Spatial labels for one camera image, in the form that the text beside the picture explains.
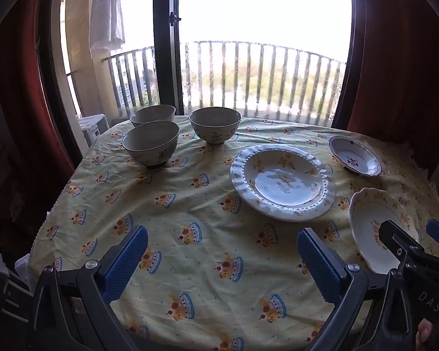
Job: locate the dark window frame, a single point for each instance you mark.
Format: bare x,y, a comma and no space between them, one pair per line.
166,62

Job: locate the small blue rimmed dish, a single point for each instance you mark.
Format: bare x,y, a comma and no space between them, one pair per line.
355,153

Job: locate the person's right hand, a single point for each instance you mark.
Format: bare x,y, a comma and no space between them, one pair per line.
424,334

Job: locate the large white beaded plate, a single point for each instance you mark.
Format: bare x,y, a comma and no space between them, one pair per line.
283,182

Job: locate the scalloped yellow floral dish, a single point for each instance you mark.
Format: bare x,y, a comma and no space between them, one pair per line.
366,223

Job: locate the balcony railing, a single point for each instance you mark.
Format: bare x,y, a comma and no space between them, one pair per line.
259,45

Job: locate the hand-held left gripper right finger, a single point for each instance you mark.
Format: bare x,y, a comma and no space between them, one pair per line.
320,263

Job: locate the white chair frame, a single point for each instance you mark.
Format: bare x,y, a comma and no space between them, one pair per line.
7,292

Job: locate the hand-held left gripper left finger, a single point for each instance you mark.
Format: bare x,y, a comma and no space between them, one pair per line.
126,263

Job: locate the yellow printed tablecloth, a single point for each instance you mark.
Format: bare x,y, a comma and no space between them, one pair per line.
205,208

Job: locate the red curtain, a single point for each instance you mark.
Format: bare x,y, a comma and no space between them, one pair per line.
398,62
22,98

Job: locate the hanging white cloth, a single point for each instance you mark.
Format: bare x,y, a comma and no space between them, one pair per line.
106,14

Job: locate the white air conditioner unit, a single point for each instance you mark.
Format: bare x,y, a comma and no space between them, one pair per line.
95,126

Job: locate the cream ceramic bowl green rim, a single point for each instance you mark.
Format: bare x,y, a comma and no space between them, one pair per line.
152,113
215,120
150,142

